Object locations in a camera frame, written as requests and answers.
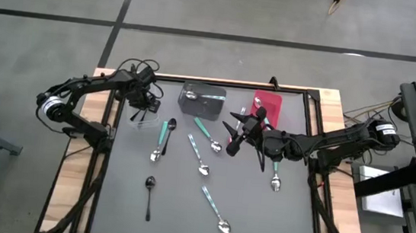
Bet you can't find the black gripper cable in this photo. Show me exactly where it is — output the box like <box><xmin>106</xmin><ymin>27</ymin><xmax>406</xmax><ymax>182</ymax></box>
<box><xmin>116</xmin><ymin>56</ymin><xmax>168</xmax><ymax>101</ymax></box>
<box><xmin>251</xmin><ymin>142</ymin><xmax>270</xmax><ymax>174</ymax></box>

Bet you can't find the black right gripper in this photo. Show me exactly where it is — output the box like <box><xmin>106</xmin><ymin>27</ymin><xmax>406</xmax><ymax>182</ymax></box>
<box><xmin>219</xmin><ymin>104</ymin><xmax>270</xmax><ymax>160</ymax></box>

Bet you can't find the dark grey plastic bin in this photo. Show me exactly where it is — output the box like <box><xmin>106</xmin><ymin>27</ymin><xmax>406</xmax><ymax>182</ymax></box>
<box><xmin>175</xmin><ymin>78</ymin><xmax>229</xmax><ymax>123</ymax></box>

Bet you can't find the white box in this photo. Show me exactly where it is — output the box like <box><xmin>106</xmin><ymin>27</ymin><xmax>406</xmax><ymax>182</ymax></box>
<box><xmin>354</xmin><ymin>164</ymin><xmax>410</xmax><ymax>219</ymax></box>

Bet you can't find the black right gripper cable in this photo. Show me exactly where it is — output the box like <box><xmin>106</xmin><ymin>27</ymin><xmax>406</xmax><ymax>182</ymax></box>
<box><xmin>251</xmin><ymin>142</ymin><xmax>270</xmax><ymax>174</ymax></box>

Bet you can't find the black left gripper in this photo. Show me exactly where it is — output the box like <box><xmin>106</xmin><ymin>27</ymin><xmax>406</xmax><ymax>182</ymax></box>
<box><xmin>118</xmin><ymin>65</ymin><xmax>165</xmax><ymax>113</ymax></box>

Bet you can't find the teal handled steel spoon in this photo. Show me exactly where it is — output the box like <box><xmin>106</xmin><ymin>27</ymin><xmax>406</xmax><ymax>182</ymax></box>
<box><xmin>269</xmin><ymin>159</ymin><xmax>284</xmax><ymax>193</ymax></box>
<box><xmin>190</xmin><ymin>116</ymin><xmax>226</xmax><ymax>154</ymax></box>
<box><xmin>149</xmin><ymin>119</ymin><xmax>169</xmax><ymax>166</ymax></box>
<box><xmin>251</xmin><ymin>96</ymin><xmax>274</xmax><ymax>126</ymax></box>

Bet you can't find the blue patterned handle spoon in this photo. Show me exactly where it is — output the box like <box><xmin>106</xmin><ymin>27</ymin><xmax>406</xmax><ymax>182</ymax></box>
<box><xmin>196</xmin><ymin>185</ymin><xmax>237</xmax><ymax>233</ymax></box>
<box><xmin>182</xmin><ymin>132</ymin><xmax>215</xmax><ymax>178</ymax></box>
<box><xmin>184</xmin><ymin>89</ymin><xmax>227</xmax><ymax>104</ymax></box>

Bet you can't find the pale pink handle spoon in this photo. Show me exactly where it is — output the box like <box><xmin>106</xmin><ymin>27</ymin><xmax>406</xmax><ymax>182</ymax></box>
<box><xmin>228</xmin><ymin>106</ymin><xmax>247</xmax><ymax>144</ymax></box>

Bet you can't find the black aluminium rig frame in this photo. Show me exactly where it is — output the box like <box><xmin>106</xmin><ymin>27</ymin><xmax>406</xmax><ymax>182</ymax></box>
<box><xmin>34</xmin><ymin>55</ymin><xmax>384</xmax><ymax>233</ymax></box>

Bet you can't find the yellow cable pair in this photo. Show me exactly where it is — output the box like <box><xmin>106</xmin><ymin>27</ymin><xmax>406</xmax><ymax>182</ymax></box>
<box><xmin>343</xmin><ymin>94</ymin><xmax>402</xmax><ymax>126</ymax></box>

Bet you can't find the grey table mat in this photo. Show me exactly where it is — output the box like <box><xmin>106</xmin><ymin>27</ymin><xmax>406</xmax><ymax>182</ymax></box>
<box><xmin>90</xmin><ymin>74</ymin><xmax>332</xmax><ymax>233</ymax></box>

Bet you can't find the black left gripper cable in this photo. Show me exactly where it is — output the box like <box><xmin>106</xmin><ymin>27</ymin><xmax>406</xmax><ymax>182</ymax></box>
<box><xmin>116</xmin><ymin>56</ymin><xmax>168</xmax><ymax>101</ymax></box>

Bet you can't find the black stand beam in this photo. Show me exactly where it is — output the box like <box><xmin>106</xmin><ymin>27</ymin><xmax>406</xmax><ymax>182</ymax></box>
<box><xmin>352</xmin><ymin>152</ymin><xmax>416</xmax><ymax>205</ymax></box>

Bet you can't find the red plastic bin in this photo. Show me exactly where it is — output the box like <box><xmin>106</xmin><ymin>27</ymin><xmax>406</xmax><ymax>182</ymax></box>
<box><xmin>247</xmin><ymin>88</ymin><xmax>284</xmax><ymax>134</ymax></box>

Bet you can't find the clear plastic bin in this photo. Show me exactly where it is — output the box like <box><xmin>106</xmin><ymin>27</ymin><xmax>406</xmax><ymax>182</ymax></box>
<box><xmin>122</xmin><ymin>85</ymin><xmax>164</xmax><ymax>132</ymax></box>

